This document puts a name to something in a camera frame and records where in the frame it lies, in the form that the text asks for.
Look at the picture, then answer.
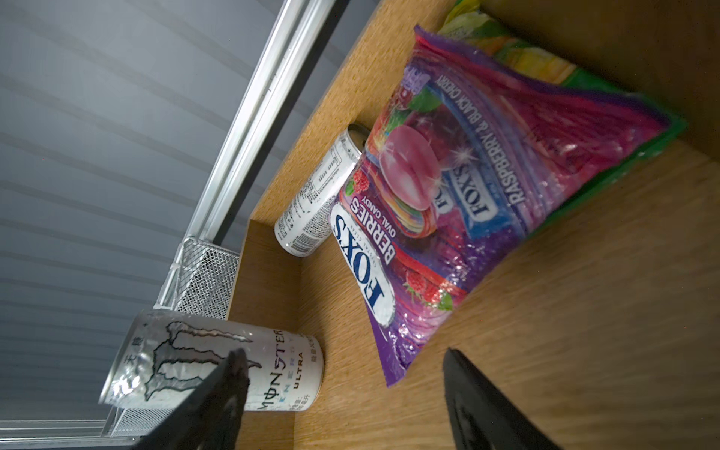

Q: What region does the white wire wall basket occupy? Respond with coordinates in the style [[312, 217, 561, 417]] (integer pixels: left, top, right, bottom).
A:
[[100, 235, 242, 439]]

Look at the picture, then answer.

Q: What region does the tall white energy can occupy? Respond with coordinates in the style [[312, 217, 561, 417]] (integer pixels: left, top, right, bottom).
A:
[[98, 308, 326, 413]]

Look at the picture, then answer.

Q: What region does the wooden shelf unit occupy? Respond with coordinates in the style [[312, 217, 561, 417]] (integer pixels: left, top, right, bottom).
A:
[[231, 1, 719, 449]]

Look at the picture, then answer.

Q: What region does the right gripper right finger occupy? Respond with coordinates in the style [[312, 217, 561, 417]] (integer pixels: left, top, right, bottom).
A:
[[442, 349, 560, 450]]

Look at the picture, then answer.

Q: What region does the lying white can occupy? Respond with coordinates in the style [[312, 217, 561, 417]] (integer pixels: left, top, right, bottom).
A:
[[274, 123, 369, 258]]

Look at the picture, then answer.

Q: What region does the green candy bag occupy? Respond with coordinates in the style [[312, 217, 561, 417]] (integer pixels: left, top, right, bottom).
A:
[[439, 1, 687, 226]]

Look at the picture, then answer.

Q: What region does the purple candy bag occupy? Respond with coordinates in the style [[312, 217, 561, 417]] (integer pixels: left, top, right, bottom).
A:
[[329, 28, 673, 386]]

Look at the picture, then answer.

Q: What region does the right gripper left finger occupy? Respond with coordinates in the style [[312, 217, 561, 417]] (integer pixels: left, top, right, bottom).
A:
[[133, 349, 251, 450]]

